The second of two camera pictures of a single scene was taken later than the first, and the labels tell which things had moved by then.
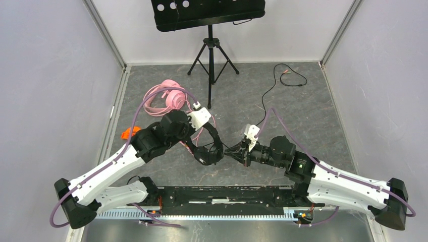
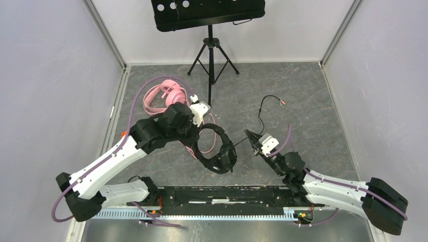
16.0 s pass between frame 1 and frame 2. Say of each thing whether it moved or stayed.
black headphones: moved
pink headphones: stayed
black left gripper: stayed
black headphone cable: moved
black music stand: stayed
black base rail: stayed
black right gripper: moved
